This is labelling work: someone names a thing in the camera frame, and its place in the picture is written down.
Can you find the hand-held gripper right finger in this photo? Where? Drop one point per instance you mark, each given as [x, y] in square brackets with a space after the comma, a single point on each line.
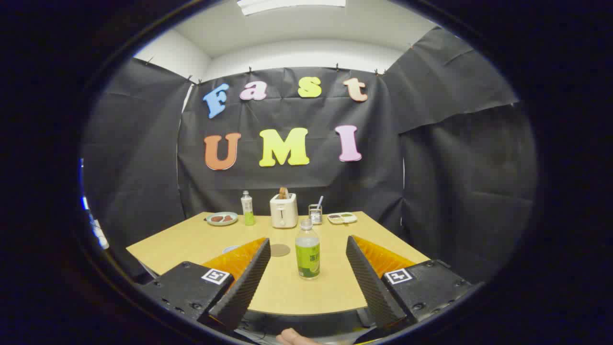
[373, 287]

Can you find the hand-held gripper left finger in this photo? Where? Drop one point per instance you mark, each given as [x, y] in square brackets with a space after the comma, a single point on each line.
[242, 287]

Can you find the round brown coaster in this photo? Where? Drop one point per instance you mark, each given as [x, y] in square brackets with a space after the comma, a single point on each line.
[280, 250]

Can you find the green label juice bottle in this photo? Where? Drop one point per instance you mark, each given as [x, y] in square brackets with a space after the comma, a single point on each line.
[307, 258]

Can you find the slim green tea bottle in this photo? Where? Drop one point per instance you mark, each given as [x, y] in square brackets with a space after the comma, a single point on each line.
[248, 211]

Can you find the pale green plate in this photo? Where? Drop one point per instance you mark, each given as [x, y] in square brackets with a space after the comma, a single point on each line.
[221, 223]

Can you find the wooden table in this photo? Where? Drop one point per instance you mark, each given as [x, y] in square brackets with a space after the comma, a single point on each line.
[191, 239]

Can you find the white divided snack tray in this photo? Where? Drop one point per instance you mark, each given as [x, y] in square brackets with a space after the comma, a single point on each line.
[342, 218]

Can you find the white toaster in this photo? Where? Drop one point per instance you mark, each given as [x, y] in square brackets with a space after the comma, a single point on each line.
[283, 213]

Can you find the bread slice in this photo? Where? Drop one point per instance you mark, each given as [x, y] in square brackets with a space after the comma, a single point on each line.
[284, 192]

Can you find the ceiling light panel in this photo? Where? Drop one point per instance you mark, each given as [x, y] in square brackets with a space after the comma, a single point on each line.
[287, 5]

